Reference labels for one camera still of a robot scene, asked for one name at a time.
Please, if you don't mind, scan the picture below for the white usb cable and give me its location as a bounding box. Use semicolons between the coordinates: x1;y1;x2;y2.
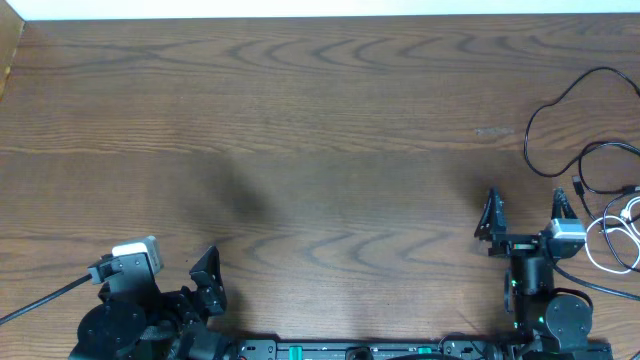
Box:
583;195;640;275

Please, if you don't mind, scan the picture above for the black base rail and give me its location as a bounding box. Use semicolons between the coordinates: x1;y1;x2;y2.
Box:
236;333;614;360

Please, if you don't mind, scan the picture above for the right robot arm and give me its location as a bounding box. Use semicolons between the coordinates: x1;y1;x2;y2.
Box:
474;188;613;360

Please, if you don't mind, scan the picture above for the thin black cable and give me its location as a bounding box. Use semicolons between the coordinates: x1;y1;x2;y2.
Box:
522;66;640;179

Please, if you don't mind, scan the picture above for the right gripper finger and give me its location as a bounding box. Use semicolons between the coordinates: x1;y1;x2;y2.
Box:
474;187;506;240
551;187;577;220

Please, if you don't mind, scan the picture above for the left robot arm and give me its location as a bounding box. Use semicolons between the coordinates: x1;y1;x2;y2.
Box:
69;243;239;360

